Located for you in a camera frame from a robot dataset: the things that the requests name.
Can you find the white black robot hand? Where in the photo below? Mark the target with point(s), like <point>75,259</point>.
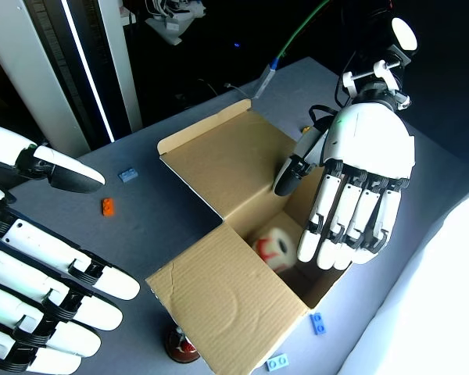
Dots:
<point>31,234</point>
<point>371,140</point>

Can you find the cardboard box with flaps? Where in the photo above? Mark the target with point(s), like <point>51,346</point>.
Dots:
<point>226,164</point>

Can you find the brown round toy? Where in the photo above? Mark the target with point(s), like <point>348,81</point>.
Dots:
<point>185,347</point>

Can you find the yellow orange toy brick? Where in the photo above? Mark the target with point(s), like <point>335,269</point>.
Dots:
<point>306,128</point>

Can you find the orange flat toy brick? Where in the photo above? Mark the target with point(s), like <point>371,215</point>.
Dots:
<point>108,207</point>

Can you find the grey blue toy brick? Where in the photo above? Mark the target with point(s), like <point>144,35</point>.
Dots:
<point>128,176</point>

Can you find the grey table cloth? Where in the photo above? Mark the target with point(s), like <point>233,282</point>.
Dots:
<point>160,242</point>

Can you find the black ribbed panel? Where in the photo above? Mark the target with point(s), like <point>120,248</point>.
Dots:
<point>82,97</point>

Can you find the white LED light strip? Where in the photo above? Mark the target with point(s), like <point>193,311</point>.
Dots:
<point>87,70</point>

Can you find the white backdrop sheet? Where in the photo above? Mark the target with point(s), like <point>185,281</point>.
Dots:
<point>434,312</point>

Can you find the light blue flat toy brick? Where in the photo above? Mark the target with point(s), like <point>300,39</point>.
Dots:
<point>277,362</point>

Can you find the wide white frame post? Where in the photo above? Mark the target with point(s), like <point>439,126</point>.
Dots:
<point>35,78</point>

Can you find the narrow white frame post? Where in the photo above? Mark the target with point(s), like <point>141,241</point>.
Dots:
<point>122,66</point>

